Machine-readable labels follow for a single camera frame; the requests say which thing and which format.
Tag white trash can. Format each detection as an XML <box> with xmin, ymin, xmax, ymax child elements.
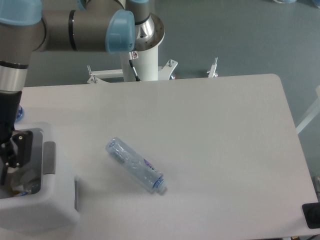
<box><xmin>0</xmin><ymin>122</ymin><xmax>80</xmax><ymax>232</ymax></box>

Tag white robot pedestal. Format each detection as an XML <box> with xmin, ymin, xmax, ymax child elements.
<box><xmin>87</xmin><ymin>13</ymin><xmax>178</xmax><ymax>84</ymax></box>

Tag crumpled paper trash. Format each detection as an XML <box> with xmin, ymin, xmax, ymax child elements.
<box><xmin>10</xmin><ymin>168</ymin><xmax>41</xmax><ymax>197</ymax></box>

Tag white frame at right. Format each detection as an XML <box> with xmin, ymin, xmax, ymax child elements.
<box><xmin>295</xmin><ymin>85</ymin><xmax>320</xmax><ymax>135</ymax></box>

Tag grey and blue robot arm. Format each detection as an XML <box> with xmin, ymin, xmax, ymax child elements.
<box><xmin>0</xmin><ymin>0</ymin><xmax>150</xmax><ymax>169</ymax></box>

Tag blue label drink bottle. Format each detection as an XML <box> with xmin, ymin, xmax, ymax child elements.
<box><xmin>15</xmin><ymin>105</ymin><xmax>25</xmax><ymax>123</ymax></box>

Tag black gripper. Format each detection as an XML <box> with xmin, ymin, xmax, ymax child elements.
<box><xmin>0</xmin><ymin>91</ymin><xmax>33</xmax><ymax>168</ymax></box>

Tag black device at table edge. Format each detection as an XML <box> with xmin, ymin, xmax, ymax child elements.
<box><xmin>302</xmin><ymin>202</ymin><xmax>320</xmax><ymax>229</ymax></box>

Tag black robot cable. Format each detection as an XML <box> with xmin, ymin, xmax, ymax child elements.
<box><xmin>128</xmin><ymin>51</ymin><xmax>142</xmax><ymax>82</ymax></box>

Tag clear blue plastic bottle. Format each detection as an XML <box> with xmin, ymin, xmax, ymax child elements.
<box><xmin>105</xmin><ymin>137</ymin><xmax>167</xmax><ymax>195</ymax></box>

